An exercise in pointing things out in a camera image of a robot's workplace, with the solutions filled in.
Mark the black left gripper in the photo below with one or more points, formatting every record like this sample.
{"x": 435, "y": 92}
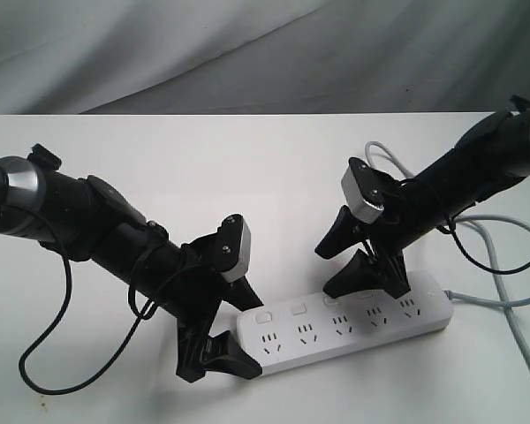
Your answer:
{"x": 193, "y": 294}

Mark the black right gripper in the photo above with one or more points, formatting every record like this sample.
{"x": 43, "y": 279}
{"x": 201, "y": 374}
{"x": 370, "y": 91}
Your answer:
{"x": 388, "y": 224}

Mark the white power strip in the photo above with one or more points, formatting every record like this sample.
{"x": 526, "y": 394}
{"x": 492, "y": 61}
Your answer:
{"x": 301, "y": 331}

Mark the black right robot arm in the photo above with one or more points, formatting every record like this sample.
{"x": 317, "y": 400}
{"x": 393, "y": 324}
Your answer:
{"x": 491, "y": 157}

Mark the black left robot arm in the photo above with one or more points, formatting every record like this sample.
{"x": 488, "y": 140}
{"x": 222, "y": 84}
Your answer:
{"x": 87, "y": 219}

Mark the grey backdrop cloth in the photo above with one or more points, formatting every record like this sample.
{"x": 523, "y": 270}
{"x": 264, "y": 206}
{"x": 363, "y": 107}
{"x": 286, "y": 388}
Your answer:
{"x": 261, "y": 57}

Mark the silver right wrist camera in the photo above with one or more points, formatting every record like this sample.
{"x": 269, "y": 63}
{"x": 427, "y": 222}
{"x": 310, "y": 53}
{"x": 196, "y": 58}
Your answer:
{"x": 362, "y": 191}

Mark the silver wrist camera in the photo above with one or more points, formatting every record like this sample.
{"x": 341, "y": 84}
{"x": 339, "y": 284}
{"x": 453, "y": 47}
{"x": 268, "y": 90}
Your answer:
{"x": 232, "y": 248}
{"x": 362, "y": 191}

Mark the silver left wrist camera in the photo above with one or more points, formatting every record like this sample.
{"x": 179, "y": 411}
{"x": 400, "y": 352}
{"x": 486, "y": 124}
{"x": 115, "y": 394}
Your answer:
{"x": 232, "y": 248}

